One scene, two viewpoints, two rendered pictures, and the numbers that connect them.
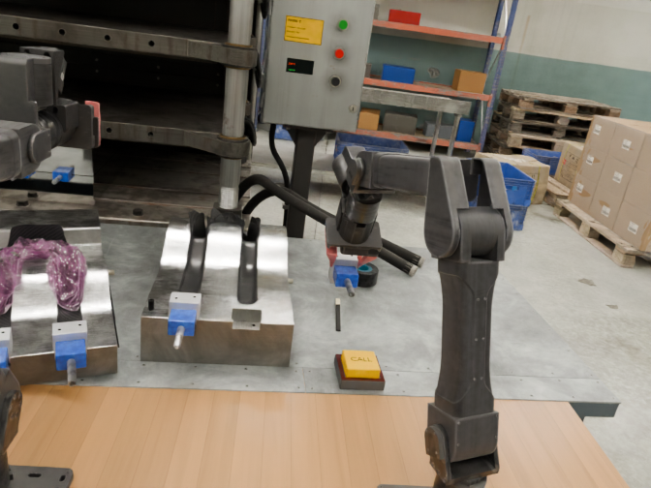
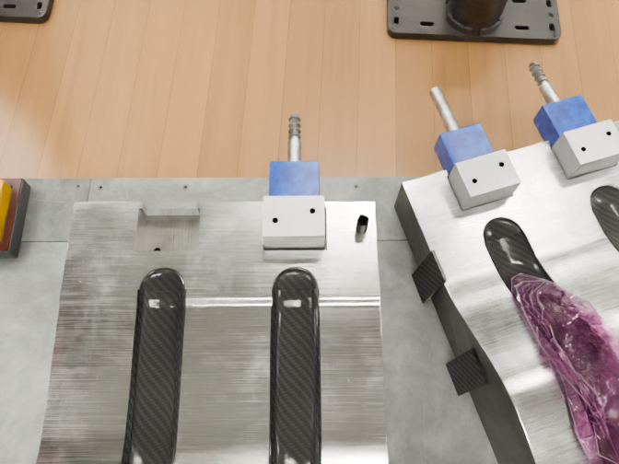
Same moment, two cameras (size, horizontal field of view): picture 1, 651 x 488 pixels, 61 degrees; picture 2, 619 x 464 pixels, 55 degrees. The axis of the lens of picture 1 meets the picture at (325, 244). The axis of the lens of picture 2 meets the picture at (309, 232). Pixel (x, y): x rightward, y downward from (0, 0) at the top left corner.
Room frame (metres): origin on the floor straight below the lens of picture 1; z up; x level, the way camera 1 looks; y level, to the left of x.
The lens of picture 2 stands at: (1.02, 0.27, 1.35)
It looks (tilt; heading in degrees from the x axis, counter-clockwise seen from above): 68 degrees down; 189
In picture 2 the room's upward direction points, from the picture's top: 1 degrees clockwise
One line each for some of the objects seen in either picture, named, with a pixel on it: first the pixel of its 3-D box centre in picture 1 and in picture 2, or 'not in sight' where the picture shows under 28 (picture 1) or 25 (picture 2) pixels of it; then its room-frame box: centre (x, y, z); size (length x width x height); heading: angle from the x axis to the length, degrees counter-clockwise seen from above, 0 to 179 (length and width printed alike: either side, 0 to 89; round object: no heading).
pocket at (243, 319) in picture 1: (246, 324); (172, 233); (0.85, 0.12, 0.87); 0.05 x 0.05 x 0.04; 10
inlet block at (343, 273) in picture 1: (346, 278); not in sight; (0.96, -0.05, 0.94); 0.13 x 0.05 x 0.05; 10
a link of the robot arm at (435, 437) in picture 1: (462, 448); not in sight; (0.57, -0.21, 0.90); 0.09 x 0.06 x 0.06; 115
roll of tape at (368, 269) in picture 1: (361, 273); not in sight; (1.25, -0.10, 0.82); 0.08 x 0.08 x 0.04
